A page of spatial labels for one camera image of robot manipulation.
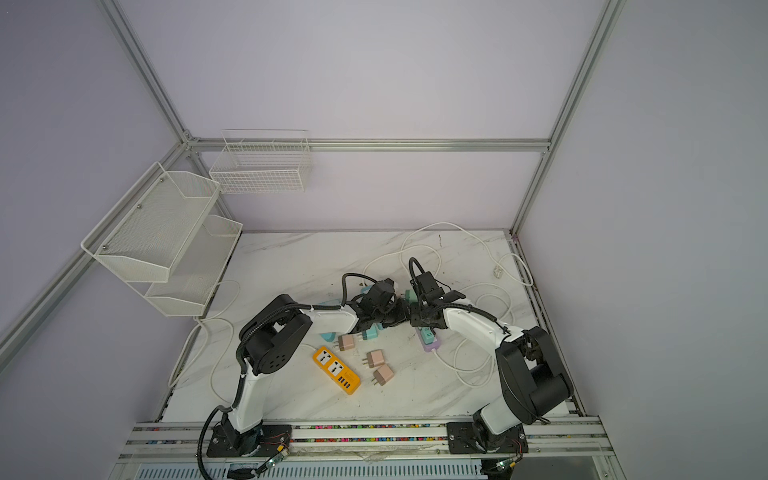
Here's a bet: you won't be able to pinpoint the white mesh shelf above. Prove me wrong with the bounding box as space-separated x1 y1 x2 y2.
80 162 221 283
145 215 242 317

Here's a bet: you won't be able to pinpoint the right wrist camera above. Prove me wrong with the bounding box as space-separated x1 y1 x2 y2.
408 257 426 297

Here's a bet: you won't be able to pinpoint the mountain strip white cable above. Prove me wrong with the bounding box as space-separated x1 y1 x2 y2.
167 278 242 406

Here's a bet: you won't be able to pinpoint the teal charger on purple strip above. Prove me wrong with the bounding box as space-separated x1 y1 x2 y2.
419 327 435 345

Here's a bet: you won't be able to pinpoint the orange power strip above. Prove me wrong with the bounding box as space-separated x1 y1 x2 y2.
312 347 361 395

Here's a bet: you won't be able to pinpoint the lower white mesh shelf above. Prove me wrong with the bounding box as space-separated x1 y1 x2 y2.
145 215 242 317

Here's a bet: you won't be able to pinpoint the pink charger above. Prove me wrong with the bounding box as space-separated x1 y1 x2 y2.
336 334 356 351
363 349 386 368
372 364 395 386

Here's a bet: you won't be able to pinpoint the mint charger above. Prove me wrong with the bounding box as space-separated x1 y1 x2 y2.
360 323 383 341

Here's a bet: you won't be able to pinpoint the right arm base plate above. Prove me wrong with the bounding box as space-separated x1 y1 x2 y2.
446 421 529 454

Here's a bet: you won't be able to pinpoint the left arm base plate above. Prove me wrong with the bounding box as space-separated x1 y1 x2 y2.
205 424 293 458

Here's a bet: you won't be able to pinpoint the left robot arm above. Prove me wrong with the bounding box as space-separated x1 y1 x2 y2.
217 279 411 443

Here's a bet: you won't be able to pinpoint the purple power strip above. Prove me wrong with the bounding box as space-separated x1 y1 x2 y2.
415 327 441 353

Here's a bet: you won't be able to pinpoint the upper white mesh shelf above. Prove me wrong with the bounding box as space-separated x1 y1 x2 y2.
80 162 221 283

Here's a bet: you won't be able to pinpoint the aluminium frame rails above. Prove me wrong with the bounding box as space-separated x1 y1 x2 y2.
0 0 628 480

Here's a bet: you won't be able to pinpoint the white wire basket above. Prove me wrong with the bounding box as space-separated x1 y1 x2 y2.
209 129 313 194

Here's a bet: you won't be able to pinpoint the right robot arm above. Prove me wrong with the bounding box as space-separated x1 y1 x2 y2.
411 272 573 440

